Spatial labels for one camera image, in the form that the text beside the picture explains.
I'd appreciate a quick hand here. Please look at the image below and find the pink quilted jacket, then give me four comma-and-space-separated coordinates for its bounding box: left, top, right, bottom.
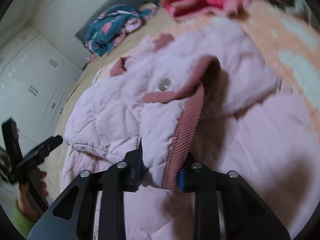
60, 20, 319, 239

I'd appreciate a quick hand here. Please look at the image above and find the green sleeve forearm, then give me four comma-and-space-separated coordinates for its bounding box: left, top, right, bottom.
12, 200, 35, 239

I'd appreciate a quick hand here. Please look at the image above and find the left hand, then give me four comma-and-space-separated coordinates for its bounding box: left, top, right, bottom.
17, 168, 49, 222

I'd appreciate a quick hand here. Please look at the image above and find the white wardrobe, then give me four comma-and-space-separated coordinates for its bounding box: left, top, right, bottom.
1, 27, 82, 154

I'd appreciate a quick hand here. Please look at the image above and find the blue flamingo print quilt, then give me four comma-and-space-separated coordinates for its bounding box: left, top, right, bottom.
84, 3, 158, 56

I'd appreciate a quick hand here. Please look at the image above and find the peach white checked blanket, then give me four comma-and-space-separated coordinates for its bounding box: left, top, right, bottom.
92, 0, 320, 140

